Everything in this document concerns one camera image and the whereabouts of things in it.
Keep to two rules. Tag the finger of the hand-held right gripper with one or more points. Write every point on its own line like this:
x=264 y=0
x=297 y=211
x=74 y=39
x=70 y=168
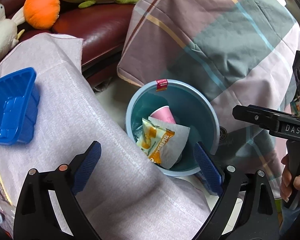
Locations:
x=255 y=117

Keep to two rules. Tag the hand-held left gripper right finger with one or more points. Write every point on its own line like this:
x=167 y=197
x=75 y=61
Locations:
x=207 y=167

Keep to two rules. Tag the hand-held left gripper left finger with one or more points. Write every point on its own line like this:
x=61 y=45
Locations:
x=86 y=166

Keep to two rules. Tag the white paper tissue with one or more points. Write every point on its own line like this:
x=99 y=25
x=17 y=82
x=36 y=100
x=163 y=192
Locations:
x=181 y=140

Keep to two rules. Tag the yellow snack wrapper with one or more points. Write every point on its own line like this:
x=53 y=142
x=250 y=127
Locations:
x=152 y=137

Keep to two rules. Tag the pink paper cup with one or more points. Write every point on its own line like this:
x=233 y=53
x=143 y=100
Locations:
x=165 y=115

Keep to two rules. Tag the light blue round bin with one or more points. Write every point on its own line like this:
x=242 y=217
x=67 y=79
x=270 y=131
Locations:
x=190 y=97

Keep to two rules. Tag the blue plastic tray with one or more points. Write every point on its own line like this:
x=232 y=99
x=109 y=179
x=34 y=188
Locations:
x=12 y=115

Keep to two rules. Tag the person's right hand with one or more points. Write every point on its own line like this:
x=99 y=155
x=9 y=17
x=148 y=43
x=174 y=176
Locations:
x=287 y=180

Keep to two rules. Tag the plaid blanket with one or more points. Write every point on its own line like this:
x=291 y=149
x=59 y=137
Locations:
x=215 y=42

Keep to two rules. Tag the dark red leather sofa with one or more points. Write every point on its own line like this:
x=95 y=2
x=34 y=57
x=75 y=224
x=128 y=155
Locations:
x=97 y=32

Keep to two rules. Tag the white duck plush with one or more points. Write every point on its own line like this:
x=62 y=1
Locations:
x=2 y=35

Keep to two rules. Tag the orange carrot bunny plush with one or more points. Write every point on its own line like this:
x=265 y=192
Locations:
x=42 y=7

